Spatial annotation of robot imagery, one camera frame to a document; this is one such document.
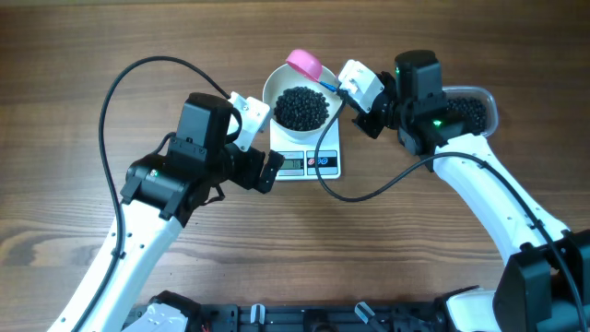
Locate pink scoop with blue handle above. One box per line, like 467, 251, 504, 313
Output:
285, 49, 336, 92

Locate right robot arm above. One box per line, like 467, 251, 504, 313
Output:
338, 50, 589, 331

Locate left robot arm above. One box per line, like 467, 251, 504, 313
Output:
51, 92, 284, 331

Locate white digital kitchen scale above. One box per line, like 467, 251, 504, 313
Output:
270, 120, 341, 181

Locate black beans in bowl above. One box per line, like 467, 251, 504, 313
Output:
274, 87, 330, 132

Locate white plastic bowl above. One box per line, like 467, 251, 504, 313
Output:
263, 65, 342, 138

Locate clear container of black beans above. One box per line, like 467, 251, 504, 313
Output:
442, 86, 499, 136

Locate black right camera cable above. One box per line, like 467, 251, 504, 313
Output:
313, 89, 586, 332

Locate black camera cable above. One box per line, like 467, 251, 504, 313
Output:
68, 55, 231, 332
313, 89, 586, 332

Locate black left camera cable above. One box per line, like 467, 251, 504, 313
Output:
68, 55, 231, 332

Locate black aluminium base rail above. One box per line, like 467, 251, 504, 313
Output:
123, 302, 462, 332

